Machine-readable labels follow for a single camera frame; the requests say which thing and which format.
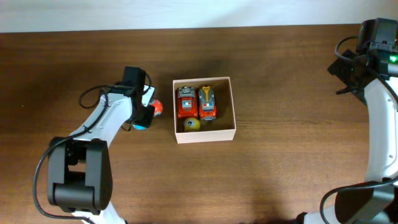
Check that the orange toy ball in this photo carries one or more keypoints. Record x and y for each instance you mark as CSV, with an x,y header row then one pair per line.
x,y
158,107

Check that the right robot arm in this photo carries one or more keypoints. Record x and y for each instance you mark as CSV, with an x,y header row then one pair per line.
x,y
374,200

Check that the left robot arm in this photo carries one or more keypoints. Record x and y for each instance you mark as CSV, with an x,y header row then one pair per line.
x,y
79,178

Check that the blue toy ball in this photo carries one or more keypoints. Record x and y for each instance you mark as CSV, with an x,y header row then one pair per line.
x,y
138,127

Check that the white cardboard box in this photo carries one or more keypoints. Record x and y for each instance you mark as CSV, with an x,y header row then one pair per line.
x,y
223,128

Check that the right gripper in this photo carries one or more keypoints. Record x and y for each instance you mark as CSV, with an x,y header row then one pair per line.
x,y
340,68

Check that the red toy truck grey top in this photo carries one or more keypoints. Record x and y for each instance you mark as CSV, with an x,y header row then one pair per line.
x,y
187,102

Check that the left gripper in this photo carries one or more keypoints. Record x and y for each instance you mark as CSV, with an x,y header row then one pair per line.
x,y
149,121

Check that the yellow toy ball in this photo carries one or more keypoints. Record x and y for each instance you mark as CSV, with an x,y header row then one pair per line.
x,y
191,125

